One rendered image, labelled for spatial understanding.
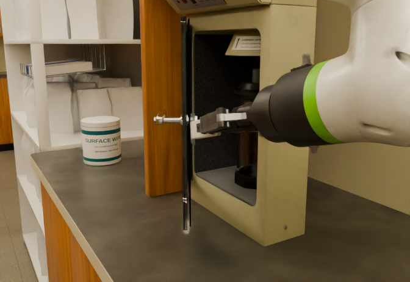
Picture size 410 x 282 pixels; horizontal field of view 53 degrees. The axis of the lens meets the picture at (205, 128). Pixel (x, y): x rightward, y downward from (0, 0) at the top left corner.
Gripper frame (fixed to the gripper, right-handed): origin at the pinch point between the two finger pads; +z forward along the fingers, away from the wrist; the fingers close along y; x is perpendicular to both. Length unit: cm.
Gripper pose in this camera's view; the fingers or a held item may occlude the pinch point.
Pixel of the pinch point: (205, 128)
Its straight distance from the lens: 66.7
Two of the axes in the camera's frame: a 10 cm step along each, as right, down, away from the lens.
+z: -5.4, 1.1, 8.3
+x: 0.6, 9.9, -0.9
